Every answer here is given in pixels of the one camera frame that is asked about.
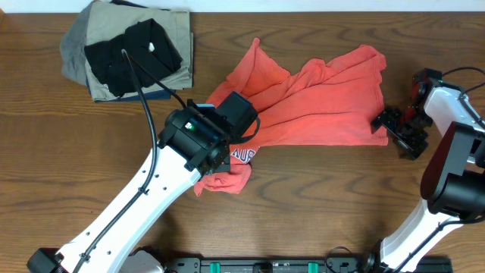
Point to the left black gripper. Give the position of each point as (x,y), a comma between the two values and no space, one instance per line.
(220,164)

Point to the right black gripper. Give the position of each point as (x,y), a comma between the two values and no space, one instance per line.
(402,129)

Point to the red t-shirt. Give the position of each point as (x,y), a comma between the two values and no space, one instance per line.
(325,104)

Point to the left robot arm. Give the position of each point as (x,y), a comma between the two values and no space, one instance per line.
(195,141)

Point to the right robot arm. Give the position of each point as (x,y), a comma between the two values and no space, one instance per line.
(451,195)

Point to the navy folded garment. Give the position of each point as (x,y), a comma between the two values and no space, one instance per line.
(156,95)

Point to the black folded garment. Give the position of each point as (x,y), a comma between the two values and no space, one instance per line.
(143,50)

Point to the beige folded garment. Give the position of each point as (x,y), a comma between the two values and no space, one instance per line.
(107,19)

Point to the grey folded garment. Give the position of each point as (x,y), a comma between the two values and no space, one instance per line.
(72,48)

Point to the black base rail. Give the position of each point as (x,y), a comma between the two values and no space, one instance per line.
(196,265)

